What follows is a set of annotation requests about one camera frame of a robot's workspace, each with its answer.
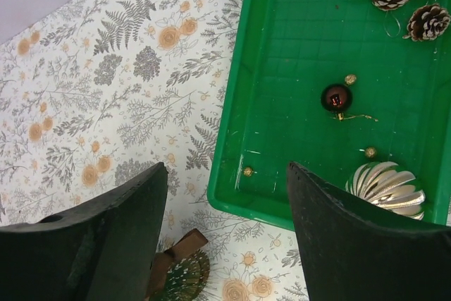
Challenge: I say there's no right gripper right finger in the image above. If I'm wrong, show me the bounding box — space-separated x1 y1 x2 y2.
287 162 450 300

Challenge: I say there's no tiny gold glitter bead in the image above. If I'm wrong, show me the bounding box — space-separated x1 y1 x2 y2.
345 74 357 86

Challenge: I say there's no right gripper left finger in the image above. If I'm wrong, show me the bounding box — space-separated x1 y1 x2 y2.
1 163 168 300

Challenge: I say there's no floral patterned table mat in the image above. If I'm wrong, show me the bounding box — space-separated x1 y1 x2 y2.
1 0 307 300

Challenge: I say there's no small green christmas tree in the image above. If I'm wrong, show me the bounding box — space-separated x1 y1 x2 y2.
148 250 210 301

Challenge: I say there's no shiny dark red bauble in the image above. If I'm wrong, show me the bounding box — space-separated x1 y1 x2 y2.
321 83 378 121

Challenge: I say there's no gold striped bauble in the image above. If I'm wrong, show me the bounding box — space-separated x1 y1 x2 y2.
345 161 426 220

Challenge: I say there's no brown ribbon pinecone ornament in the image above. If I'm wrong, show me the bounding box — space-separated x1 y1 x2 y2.
145 228 208 300

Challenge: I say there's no green plastic tray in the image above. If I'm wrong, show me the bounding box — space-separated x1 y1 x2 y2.
206 0 450 229

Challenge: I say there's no small pinecone ornament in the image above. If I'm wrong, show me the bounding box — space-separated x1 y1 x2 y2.
403 3 450 42

